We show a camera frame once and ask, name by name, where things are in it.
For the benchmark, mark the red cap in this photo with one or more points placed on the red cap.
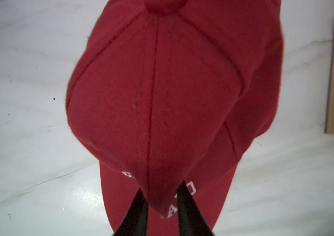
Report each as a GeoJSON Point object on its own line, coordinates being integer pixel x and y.
{"type": "Point", "coordinates": [166, 87]}
{"type": "Point", "coordinates": [209, 191]}

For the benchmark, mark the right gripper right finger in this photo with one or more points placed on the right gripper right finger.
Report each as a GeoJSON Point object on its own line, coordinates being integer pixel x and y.
{"type": "Point", "coordinates": [191, 222]}

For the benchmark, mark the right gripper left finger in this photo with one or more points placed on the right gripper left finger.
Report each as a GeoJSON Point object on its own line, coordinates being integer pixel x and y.
{"type": "Point", "coordinates": [135, 222]}

